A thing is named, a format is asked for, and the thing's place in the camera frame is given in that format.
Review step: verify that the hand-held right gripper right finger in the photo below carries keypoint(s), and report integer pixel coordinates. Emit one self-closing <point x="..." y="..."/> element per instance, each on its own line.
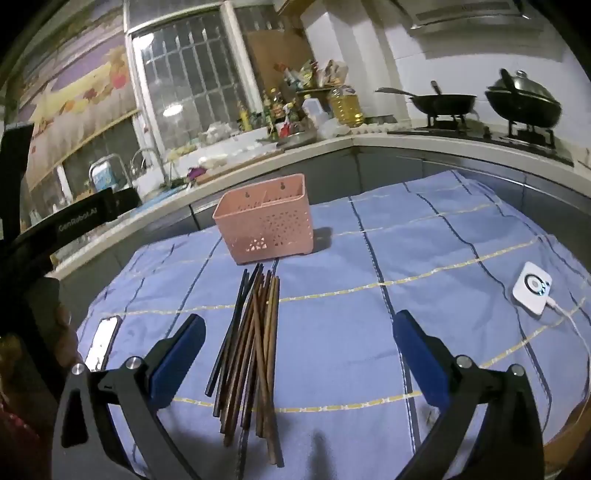
<point x="418" y="355"/>

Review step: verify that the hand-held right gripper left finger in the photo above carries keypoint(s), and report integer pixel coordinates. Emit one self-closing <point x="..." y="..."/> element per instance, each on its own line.
<point x="180" y="355"/>

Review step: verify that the pile of chopsticks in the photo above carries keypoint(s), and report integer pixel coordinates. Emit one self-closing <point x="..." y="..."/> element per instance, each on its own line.
<point x="258" y="332"/>

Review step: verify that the pink perforated utensil basket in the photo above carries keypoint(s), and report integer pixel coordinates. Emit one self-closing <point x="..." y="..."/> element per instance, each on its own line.
<point x="268" y="226"/>

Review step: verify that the person's left hand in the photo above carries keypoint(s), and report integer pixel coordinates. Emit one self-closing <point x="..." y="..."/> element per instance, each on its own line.
<point x="67" y="334"/>

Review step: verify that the blue checked cloth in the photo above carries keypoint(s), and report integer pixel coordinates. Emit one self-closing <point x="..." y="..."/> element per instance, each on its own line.
<point x="369" y="300"/>

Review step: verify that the white smartphone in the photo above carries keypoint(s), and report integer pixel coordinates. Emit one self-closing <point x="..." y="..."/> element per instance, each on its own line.
<point x="104" y="339"/>

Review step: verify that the blue metal-framed stool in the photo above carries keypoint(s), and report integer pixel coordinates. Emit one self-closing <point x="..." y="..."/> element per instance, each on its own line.
<point x="104" y="175"/>

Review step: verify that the white square charger device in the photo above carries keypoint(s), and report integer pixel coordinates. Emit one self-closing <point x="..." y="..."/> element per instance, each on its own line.
<point x="533" y="286"/>

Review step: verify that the metal sink faucet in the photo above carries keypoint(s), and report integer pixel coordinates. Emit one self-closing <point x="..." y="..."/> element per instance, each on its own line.
<point x="159" y="164"/>

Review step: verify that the pink clothing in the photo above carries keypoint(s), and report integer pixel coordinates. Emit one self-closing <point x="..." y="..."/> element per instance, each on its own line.
<point x="11" y="415"/>

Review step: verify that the gas stove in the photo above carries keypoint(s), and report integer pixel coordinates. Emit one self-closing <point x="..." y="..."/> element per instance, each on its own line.
<point x="461" y="134"/>

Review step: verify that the barred window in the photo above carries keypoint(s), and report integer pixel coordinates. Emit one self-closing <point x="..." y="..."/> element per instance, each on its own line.
<point x="184" y="78"/>

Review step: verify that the egg tray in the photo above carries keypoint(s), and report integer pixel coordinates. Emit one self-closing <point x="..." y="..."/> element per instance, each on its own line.
<point x="378" y="125"/>

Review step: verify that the black open wok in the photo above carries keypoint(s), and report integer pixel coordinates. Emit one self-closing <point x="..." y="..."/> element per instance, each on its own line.
<point x="443" y="104"/>

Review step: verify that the yellow cooking oil bottle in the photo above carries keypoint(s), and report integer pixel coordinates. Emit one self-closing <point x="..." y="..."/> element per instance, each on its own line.
<point x="346" y="108"/>

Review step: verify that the group of condiment bottles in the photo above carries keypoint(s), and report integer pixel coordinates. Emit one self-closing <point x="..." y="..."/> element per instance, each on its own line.
<point x="277" y="108"/>

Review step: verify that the white plastic jug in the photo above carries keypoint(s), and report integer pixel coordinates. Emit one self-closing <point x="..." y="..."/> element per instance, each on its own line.
<point x="314" y="110"/>

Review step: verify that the black wok with lid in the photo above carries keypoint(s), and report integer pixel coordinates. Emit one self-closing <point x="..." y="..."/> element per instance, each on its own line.
<point x="521" y="104"/>

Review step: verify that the range hood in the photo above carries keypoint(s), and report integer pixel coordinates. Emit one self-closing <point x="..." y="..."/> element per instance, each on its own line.
<point x="461" y="16"/>

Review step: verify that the fruit print wall mural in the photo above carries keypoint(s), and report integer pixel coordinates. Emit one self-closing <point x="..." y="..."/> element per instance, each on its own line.
<point x="78" y="87"/>

